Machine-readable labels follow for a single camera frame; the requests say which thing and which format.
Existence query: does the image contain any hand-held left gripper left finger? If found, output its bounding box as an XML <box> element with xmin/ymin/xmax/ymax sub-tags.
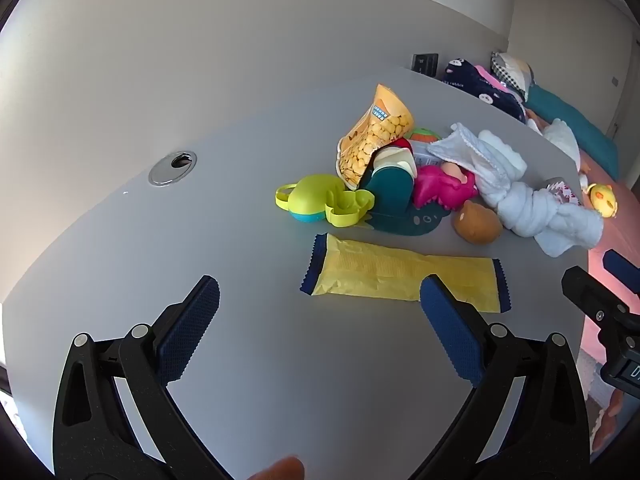
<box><xmin>52</xmin><ymin>275</ymin><xmax>236</xmax><ymax>480</ymax></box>

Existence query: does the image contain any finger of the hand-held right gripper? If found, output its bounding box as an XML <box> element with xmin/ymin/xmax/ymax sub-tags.
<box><xmin>561</xmin><ymin>266</ymin><xmax>640</xmax><ymax>348</ymax></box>
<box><xmin>602</xmin><ymin>250</ymin><xmax>640</xmax><ymax>293</ymax></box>

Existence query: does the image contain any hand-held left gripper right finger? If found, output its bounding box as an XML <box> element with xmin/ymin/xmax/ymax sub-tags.
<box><xmin>410</xmin><ymin>275</ymin><xmax>591</xmax><ymax>480</ymax></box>

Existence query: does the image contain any yellow wrapper with blue ends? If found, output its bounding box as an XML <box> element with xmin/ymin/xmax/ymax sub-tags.
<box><xmin>299</xmin><ymin>233</ymin><xmax>512</xmax><ymax>314</ymax></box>

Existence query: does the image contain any yellow biscuit snack bag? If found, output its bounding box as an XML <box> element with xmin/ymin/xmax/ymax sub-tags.
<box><xmin>336</xmin><ymin>83</ymin><xmax>416</xmax><ymax>192</ymax></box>

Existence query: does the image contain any person's left hand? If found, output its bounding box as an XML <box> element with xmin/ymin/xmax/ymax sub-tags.
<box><xmin>247</xmin><ymin>456</ymin><xmax>306</xmax><ymax>480</ymax></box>

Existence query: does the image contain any pink bed sheet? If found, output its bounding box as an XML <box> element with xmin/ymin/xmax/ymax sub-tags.
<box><xmin>575</xmin><ymin>150</ymin><xmax>640</xmax><ymax>366</ymax></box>

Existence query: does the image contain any yellow chick plush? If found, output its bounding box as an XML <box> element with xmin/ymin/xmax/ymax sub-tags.
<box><xmin>585</xmin><ymin>183</ymin><xmax>619</xmax><ymax>219</ymax></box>

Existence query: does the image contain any small patterned cloth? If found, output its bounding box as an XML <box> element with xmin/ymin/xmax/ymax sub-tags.
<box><xmin>545</xmin><ymin>177</ymin><xmax>582</xmax><ymax>206</ymax></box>

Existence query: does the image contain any white knotted towel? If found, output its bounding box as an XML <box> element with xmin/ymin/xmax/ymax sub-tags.
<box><xmin>475</xmin><ymin>130</ymin><xmax>604</xmax><ymax>258</ymax></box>

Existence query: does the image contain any brown plush toy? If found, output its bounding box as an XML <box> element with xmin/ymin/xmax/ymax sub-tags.
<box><xmin>452</xmin><ymin>200</ymin><xmax>503</xmax><ymax>245</ymax></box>

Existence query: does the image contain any teal dinosaur slipper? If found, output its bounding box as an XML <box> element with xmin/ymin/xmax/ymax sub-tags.
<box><xmin>361</xmin><ymin>162</ymin><xmax>451</xmax><ymax>237</ymax></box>

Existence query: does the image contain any white goose plush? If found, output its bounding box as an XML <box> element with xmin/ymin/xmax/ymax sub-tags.
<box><xmin>522</xmin><ymin>107</ymin><xmax>583</xmax><ymax>173</ymax></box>

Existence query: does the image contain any pink monster toy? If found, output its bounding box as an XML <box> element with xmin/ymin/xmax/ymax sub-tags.
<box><xmin>412</xmin><ymin>164</ymin><xmax>477</xmax><ymax>208</ymax></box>

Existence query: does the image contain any teal pillow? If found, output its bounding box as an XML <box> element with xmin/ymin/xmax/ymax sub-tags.
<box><xmin>525</xmin><ymin>84</ymin><xmax>620</xmax><ymax>181</ymax></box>

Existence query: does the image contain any lime green duck mold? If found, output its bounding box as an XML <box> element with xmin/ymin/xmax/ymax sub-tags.
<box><xmin>325</xmin><ymin>187</ymin><xmax>376</xmax><ymax>227</ymax></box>

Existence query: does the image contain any white cloth with dotted trim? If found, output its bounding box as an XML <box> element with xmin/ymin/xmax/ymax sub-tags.
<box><xmin>427</xmin><ymin>122</ymin><xmax>501</xmax><ymax>196</ymax></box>

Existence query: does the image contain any green and blue round case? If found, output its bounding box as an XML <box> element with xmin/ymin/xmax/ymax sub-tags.
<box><xmin>275</xmin><ymin>174</ymin><xmax>346</xmax><ymax>224</ymax></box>

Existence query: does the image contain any white thermometer box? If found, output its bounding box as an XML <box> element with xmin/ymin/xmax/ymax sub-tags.
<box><xmin>414</xmin><ymin>142</ymin><xmax>444</xmax><ymax>166</ymax></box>

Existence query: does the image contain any checkered pillow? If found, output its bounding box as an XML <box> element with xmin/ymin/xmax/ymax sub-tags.
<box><xmin>490</xmin><ymin>51</ymin><xmax>537</xmax><ymax>102</ymax></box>

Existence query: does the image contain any pink cloth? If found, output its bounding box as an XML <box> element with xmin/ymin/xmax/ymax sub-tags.
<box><xmin>475</xmin><ymin>65</ymin><xmax>512</xmax><ymax>92</ymax></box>

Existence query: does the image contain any navy printed blanket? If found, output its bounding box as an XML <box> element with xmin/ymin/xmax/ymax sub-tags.
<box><xmin>440</xmin><ymin>58</ymin><xmax>528</xmax><ymax>123</ymax></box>

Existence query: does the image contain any metal cable grommet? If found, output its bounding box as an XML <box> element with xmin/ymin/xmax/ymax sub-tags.
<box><xmin>148</xmin><ymin>150</ymin><xmax>197</xmax><ymax>186</ymax></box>

